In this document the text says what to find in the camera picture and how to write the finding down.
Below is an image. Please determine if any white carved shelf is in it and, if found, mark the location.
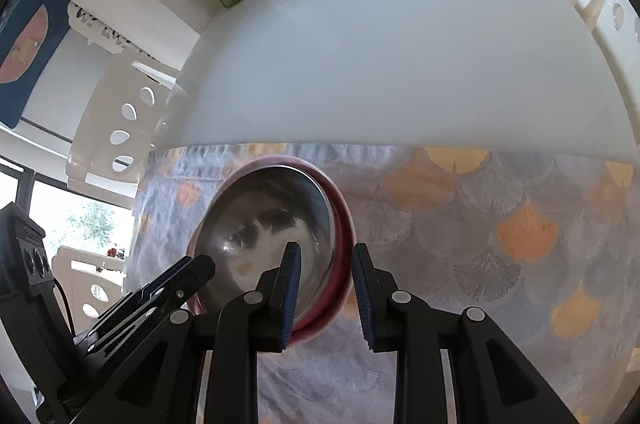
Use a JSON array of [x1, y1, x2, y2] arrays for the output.
[[67, 0, 166, 62]]

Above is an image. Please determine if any patterned tablecloth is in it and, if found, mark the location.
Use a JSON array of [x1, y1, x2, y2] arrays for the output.
[[122, 143, 640, 424]]

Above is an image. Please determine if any pink bowl with steel lining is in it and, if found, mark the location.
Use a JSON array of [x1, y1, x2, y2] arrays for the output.
[[185, 155, 358, 346]]

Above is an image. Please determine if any black cable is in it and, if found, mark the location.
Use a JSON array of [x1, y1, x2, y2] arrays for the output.
[[51, 280, 75, 337]]

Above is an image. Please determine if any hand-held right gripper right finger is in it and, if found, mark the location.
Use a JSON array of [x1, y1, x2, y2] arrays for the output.
[[351, 243, 576, 424]]

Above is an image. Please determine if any window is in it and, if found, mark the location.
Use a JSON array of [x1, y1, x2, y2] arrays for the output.
[[0, 157, 137, 305]]

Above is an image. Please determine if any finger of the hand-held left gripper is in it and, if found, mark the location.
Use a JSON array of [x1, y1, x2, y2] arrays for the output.
[[95, 255, 194, 330], [75, 254, 217, 357]]

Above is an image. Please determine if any stainless steel bowl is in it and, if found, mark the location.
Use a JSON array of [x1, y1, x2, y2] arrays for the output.
[[200, 164, 337, 330]]

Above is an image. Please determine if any blue wall poster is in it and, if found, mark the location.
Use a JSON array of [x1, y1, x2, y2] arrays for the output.
[[0, 0, 71, 130]]

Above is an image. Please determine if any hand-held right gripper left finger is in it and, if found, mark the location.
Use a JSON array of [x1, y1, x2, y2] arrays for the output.
[[70, 242, 302, 424]]

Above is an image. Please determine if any white plastic chair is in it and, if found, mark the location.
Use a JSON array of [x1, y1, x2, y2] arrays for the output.
[[575, 0, 640, 125], [65, 54, 193, 195], [50, 245, 128, 335]]

